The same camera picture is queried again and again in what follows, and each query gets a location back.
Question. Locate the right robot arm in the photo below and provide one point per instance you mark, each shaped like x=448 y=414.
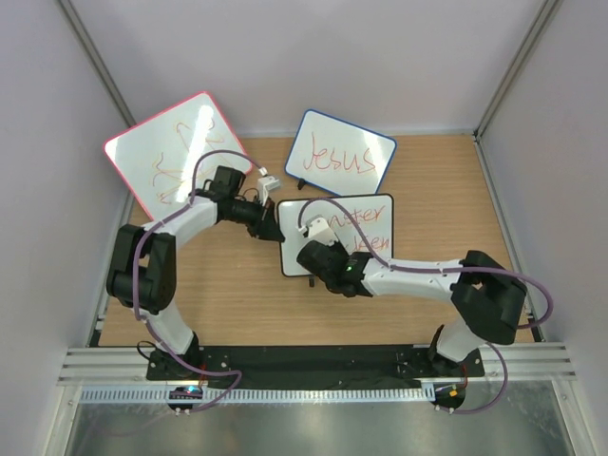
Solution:
x=489 y=304

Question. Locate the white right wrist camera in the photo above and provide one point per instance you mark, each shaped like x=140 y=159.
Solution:
x=318 y=229

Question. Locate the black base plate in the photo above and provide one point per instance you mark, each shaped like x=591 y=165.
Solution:
x=291 y=367

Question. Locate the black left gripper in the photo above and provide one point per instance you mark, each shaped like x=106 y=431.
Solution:
x=266 y=227

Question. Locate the aluminium frame rail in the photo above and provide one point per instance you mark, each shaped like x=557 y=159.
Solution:
x=102 y=366

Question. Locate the slotted cable duct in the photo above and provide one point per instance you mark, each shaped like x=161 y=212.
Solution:
x=183 y=395

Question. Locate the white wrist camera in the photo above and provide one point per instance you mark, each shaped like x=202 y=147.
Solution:
x=265 y=186
x=318 y=229

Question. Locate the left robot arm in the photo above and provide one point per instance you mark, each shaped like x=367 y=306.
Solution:
x=143 y=269

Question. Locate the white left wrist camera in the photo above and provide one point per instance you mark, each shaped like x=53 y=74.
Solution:
x=265 y=186

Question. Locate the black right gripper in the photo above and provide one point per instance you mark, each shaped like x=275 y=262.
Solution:
x=335 y=246

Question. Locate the blue framed whiteboard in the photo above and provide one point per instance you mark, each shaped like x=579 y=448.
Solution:
x=339 y=157

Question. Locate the black framed whiteboard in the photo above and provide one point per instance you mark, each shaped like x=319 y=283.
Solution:
x=357 y=221

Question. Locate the pink framed whiteboard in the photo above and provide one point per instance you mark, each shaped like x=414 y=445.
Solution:
x=158 y=157

